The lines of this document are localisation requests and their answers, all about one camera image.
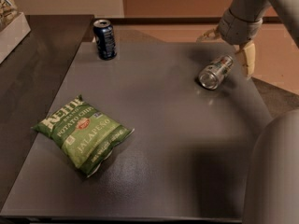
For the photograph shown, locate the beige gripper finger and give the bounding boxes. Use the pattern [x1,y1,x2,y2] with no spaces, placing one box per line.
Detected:
[196,28,221,42]
[235,41,256,79]

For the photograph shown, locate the silver green 7up can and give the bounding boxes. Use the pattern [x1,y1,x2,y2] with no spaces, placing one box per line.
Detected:
[198,55,234,91]

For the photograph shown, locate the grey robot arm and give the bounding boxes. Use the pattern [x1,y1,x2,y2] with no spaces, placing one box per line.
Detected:
[197,0,299,224]

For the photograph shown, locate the dark blue soda can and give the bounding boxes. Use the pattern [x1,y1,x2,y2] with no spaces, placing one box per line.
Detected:
[93,19,117,60]

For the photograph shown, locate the green jalapeno chips bag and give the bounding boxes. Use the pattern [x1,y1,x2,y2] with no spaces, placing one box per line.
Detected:
[33,95,134,177]

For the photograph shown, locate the white box with snacks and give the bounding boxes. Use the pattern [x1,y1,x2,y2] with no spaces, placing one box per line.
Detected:
[0,0,31,63]

